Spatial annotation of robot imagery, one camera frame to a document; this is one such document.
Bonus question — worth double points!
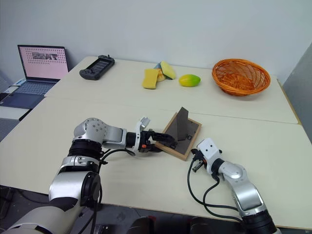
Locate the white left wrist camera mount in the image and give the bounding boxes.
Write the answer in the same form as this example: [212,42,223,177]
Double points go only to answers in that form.
[129,117,151,156]

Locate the black handheld game controller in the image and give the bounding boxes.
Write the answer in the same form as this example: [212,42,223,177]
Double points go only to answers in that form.
[79,55,116,81]

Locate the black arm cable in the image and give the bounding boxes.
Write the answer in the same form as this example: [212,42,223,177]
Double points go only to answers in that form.
[90,147,137,234]
[187,156,244,223]

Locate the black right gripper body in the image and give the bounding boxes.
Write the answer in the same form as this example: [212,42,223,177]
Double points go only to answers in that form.
[191,148,208,173]

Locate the dark rounded shape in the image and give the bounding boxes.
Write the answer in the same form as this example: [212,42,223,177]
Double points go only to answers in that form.
[131,216,155,234]

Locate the yellow green toy mango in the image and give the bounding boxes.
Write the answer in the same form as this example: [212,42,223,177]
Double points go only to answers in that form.
[178,74,201,88]

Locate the yellow green sponge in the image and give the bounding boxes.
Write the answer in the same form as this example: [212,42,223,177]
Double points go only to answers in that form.
[159,60,177,81]

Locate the grey partition panel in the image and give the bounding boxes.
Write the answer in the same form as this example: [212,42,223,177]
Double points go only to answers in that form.
[282,41,312,145]

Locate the orange wicker basket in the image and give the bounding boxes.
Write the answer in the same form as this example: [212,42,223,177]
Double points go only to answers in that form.
[211,58,272,97]

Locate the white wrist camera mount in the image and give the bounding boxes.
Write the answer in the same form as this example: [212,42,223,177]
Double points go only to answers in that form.
[129,117,151,156]
[196,137,222,171]

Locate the wooden picture frame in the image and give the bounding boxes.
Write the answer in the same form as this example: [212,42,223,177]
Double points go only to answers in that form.
[154,106,203,162]

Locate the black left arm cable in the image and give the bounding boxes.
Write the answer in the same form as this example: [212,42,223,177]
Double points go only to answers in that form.
[90,147,137,234]

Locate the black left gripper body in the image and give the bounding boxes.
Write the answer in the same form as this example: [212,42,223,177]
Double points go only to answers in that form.
[138,130,156,153]

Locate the white flat board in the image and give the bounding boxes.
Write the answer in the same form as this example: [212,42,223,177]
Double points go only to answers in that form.
[0,106,33,122]

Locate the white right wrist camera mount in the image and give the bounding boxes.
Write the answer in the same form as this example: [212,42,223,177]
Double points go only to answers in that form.
[196,137,222,171]

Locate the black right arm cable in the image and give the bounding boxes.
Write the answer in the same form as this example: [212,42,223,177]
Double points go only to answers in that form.
[187,156,244,223]

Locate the open laptop pink screen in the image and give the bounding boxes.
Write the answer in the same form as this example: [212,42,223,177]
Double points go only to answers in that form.
[9,44,70,98]

